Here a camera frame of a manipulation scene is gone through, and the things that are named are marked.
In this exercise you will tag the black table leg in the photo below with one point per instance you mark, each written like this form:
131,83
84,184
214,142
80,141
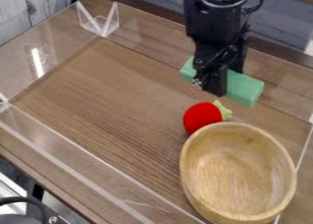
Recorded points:
35,191

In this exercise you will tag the clear acrylic corner bracket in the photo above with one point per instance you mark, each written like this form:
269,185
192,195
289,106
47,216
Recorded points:
99,25

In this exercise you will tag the green rectangular block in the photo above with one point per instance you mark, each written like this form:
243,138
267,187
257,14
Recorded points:
243,89

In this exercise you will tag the brown wooden bowl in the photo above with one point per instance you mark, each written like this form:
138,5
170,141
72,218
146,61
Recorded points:
237,174

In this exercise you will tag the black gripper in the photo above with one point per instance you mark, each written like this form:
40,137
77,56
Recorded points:
217,26

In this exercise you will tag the red plush strawberry toy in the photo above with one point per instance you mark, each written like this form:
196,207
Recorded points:
204,113

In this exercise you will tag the clear acrylic barrier wall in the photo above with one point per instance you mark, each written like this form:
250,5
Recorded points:
91,185

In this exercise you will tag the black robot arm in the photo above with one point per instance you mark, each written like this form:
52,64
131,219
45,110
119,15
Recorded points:
217,25

